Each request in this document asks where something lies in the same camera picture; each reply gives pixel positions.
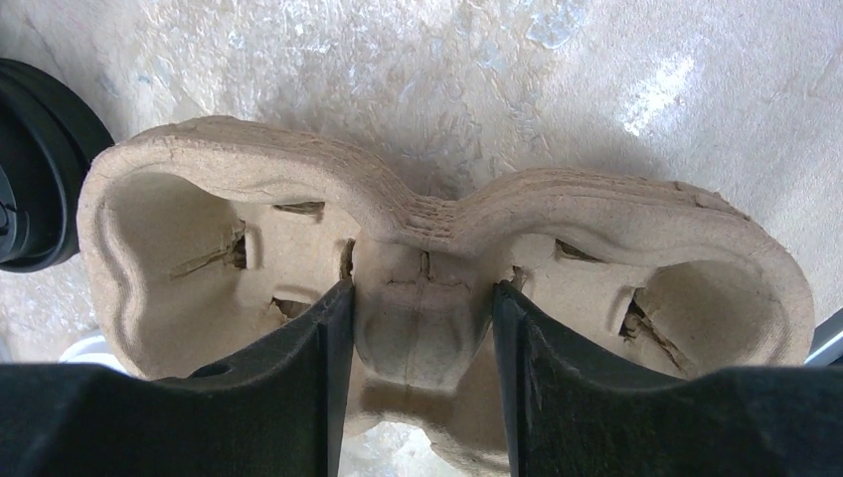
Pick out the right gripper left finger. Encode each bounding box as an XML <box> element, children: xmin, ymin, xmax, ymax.
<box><xmin>1</xmin><ymin>280</ymin><xmax>354</xmax><ymax>476</ymax></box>

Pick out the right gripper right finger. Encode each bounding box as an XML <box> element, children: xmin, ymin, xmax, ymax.
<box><xmin>492</xmin><ymin>281</ymin><xmax>842</xmax><ymax>476</ymax></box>

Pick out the brown pulp cup carrier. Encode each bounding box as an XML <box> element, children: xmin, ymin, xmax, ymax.
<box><xmin>77</xmin><ymin>116</ymin><xmax>815</xmax><ymax>476</ymax></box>

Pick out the white cup lid near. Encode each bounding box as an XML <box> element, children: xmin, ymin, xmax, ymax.
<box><xmin>58</xmin><ymin>330</ymin><xmax>129</xmax><ymax>376</ymax></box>

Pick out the stack of black lids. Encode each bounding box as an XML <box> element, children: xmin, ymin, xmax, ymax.
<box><xmin>1</xmin><ymin>59</ymin><xmax>114</xmax><ymax>273</ymax></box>

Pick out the black aluminium base frame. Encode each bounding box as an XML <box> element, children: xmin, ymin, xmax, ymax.
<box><xmin>804</xmin><ymin>309</ymin><xmax>843</xmax><ymax>367</ymax></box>

